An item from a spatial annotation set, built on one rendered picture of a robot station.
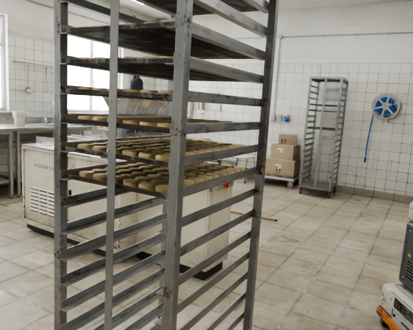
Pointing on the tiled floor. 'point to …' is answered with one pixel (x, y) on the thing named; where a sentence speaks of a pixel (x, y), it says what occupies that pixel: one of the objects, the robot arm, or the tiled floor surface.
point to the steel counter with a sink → (46, 129)
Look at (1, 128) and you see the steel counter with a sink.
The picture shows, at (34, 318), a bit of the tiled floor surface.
